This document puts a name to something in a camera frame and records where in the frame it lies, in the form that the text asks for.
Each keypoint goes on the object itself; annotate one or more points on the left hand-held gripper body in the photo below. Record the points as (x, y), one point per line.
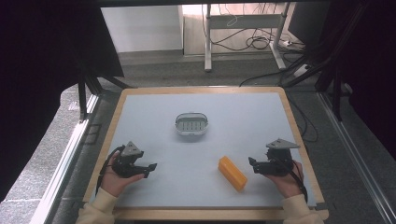
(126, 163)

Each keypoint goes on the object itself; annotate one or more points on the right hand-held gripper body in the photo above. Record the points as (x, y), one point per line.
(276, 161)

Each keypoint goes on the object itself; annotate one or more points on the orange soap bar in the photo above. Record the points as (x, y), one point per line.
(232, 173)

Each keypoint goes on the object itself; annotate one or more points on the grey soap dish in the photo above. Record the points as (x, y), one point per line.
(191, 123)

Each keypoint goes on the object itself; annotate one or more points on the person's left hand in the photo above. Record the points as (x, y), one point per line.
(113, 182)

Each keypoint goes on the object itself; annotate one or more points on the person's right hand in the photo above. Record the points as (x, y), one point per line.
(286, 183)

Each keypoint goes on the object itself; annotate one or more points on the black metal stand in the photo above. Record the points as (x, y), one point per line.
(90, 87)
(330, 71)

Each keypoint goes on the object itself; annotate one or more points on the white power strip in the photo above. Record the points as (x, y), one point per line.
(301, 70)

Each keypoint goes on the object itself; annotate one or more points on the dark curtain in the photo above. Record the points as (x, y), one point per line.
(367, 62)
(40, 77)

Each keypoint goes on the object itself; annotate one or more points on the white board panel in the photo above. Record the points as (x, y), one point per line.
(141, 28)

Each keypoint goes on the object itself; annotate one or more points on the aluminium rail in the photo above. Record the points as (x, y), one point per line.
(63, 168)
(358, 155)

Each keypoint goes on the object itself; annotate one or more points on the white metal desk frame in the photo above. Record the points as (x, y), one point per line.
(246, 28)

